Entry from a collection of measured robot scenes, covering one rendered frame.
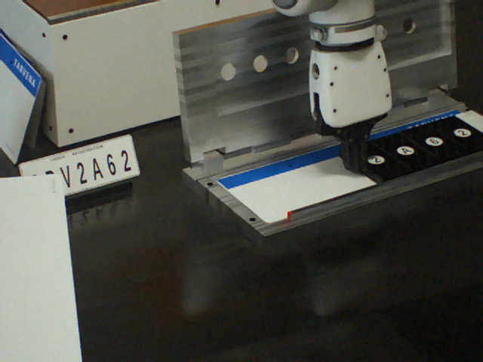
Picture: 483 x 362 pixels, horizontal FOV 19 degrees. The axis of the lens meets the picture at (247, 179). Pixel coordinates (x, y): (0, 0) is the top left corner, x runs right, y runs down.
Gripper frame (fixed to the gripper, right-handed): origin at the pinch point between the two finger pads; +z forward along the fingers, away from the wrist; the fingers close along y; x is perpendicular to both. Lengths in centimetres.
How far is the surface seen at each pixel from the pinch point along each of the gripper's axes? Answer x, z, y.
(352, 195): -5.5, 3.0, -4.6
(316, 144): 9.4, 0.6, 0.2
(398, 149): 0.7, 1.3, 7.6
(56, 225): -5.5, -4.4, -44.5
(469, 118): 3.3, 1.0, 21.8
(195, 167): 10.7, -0.6, -17.9
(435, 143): -0.4, 1.6, 12.9
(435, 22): 10.7, -11.6, 22.7
